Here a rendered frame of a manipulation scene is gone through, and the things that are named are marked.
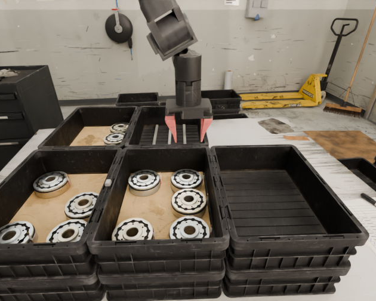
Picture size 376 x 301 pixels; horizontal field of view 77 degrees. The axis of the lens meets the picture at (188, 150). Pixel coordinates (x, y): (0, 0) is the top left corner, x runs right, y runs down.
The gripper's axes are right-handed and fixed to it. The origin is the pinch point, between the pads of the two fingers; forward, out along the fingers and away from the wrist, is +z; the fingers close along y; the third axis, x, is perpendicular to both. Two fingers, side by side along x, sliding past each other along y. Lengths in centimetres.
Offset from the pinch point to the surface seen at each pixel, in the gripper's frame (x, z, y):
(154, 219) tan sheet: 4.0, 23.4, 9.9
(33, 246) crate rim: 19.5, 13.5, 32.4
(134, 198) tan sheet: -4.9, 23.2, 16.9
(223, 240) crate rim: 19.6, 13.8, -6.3
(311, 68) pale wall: -353, 56, -224
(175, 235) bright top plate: 12.1, 20.8, 4.0
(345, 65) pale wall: -318, 45, -257
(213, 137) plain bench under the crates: -69, 35, -17
